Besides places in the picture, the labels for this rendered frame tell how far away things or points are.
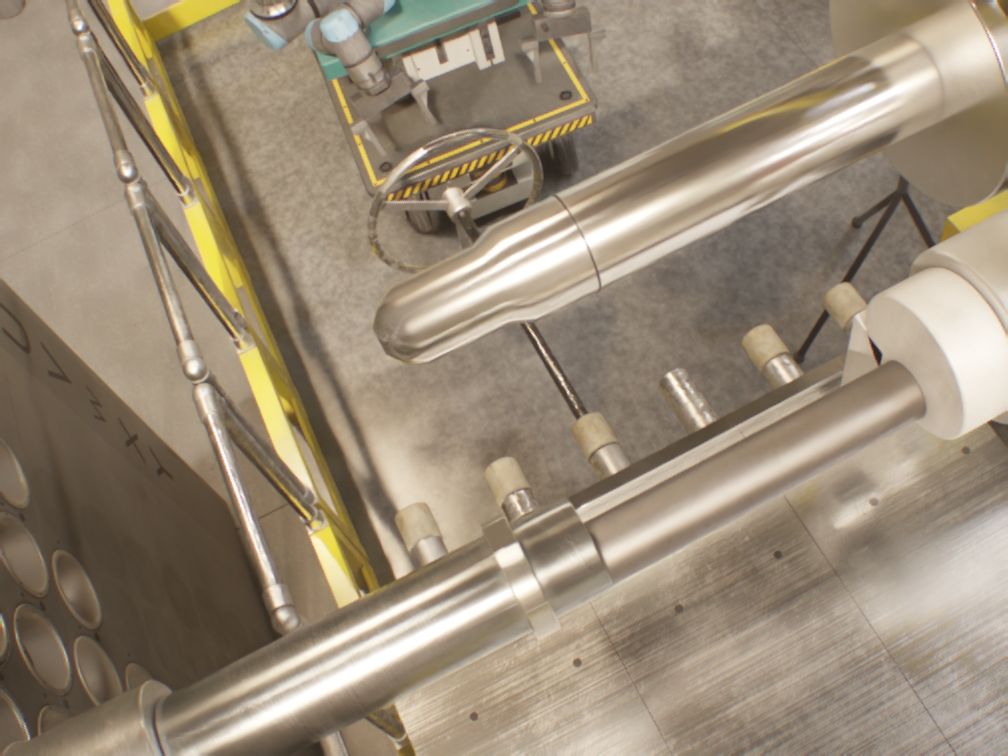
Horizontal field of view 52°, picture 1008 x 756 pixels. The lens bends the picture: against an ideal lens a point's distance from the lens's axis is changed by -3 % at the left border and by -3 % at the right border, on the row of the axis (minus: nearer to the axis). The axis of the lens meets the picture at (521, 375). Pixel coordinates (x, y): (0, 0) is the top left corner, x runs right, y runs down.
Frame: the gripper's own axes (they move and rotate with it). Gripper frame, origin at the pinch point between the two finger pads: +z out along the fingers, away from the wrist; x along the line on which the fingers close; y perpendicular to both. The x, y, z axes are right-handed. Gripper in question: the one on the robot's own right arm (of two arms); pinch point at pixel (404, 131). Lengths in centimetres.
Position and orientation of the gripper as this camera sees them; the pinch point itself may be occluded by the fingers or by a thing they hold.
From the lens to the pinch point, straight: 252.4
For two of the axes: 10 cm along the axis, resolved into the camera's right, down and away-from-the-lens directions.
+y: -3.2, -5.0, 8.1
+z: 4.4, 6.8, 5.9
